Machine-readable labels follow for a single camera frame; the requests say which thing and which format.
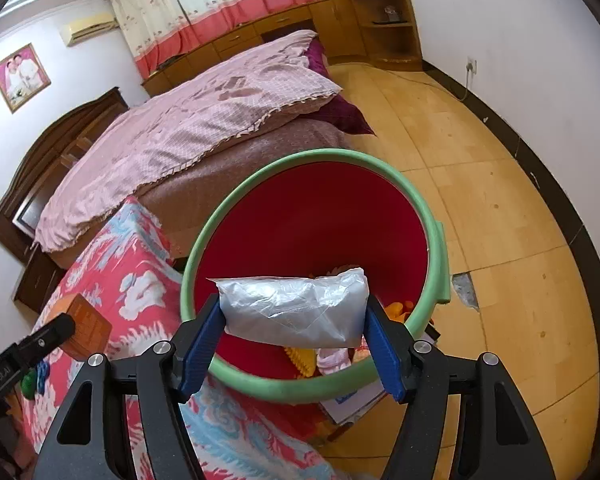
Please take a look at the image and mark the long low wooden cabinet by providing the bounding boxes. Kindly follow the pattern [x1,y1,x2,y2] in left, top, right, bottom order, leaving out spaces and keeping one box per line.
[141,0,356,98]

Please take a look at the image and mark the red floral blanket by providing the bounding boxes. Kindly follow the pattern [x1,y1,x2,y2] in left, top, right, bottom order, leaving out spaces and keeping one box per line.
[17,197,341,480]

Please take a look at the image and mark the wooden corner shelf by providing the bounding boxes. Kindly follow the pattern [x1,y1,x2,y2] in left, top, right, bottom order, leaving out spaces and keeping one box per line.
[350,0,425,72]

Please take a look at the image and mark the blue fidget spinner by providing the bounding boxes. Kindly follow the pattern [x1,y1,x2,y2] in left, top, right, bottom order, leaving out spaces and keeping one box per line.
[32,362,51,393]

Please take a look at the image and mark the mauve blanket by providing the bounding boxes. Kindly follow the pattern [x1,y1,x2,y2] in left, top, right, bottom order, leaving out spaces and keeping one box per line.
[135,120,356,261]

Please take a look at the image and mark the orange cardboard box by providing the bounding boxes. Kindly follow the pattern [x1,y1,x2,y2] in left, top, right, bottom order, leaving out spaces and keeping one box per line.
[45,292,113,361]

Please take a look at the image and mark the bed with pink cover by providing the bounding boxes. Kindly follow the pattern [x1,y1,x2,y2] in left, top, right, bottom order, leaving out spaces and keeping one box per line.
[34,30,343,253]

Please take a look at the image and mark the orange plastic toy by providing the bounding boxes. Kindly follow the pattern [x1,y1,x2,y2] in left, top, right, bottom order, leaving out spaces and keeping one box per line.
[382,300,413,323]

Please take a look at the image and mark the clear plastic bag packet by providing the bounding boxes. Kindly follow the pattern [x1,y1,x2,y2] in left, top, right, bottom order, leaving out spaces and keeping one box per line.
[206,267,370,350]

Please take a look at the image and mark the red bucket with green rim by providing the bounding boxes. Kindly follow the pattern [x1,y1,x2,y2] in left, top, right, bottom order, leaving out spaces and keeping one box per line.
[180,147,453,405]

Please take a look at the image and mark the framed wall photo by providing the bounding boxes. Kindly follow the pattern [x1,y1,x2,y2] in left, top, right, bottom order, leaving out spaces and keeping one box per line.
[0,42,52,113]

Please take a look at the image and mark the dark wooden bed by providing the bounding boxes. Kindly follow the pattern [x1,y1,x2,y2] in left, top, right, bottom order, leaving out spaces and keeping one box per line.
[0,87,131,261]

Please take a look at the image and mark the yellow foam fruit net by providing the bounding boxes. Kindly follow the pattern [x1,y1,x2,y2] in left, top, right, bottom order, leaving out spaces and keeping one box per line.
[284,345,321,378]

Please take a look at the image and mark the thin power cable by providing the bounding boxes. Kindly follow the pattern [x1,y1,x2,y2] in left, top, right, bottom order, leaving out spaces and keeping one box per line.
[380,67,473,103]

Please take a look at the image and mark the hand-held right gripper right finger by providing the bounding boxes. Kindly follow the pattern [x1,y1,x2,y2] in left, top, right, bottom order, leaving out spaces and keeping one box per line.
[362,292,558,480]

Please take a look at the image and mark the maroon pillow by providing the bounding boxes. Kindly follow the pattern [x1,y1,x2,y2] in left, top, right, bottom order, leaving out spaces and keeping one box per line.
[297,40,376,136]

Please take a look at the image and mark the small shelf ornament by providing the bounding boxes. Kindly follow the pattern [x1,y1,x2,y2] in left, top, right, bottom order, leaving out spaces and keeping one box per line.
[372,5,412,26]

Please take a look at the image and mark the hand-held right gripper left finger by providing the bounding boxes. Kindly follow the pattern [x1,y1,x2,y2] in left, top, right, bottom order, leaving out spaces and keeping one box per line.
[37,292,223,480]

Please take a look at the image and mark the white air conditioner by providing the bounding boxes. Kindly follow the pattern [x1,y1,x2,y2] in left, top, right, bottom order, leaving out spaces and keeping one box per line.
[61,12,118,46]

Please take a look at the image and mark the white cardboard box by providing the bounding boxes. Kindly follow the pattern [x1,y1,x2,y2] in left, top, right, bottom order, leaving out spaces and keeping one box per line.
[322,390,388,426]

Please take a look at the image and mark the pink white crumpled wrapper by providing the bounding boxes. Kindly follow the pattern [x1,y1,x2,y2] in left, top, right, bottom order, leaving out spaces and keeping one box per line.
[317,347,353,373]

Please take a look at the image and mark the cream and red curtain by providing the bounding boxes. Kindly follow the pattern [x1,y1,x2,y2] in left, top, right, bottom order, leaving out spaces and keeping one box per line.
[107,0,337,78]

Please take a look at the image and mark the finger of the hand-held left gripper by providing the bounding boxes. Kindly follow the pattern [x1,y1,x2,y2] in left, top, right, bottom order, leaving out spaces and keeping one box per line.
[15,312,76,367]

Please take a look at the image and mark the dark wooden nightstand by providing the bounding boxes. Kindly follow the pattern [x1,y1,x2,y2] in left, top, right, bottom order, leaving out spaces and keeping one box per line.
[12,245,61,313]

